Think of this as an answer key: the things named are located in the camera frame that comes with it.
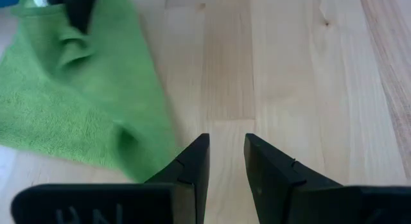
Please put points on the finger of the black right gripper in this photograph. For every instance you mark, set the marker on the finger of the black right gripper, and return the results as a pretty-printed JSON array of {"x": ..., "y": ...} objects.
[{"x": 78, "y": 9}]

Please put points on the green microfiber towel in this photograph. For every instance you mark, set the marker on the green microfiber towel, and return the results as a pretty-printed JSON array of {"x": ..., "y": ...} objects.
[{"x": 80, "y": 99}]

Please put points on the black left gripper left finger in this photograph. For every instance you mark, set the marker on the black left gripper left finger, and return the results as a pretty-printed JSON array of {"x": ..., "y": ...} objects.
[{"x": 144, "y": 201}]

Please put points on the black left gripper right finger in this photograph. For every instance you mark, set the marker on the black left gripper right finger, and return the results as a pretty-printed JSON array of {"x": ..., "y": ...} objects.
[{"x": 305, "y": 198}]

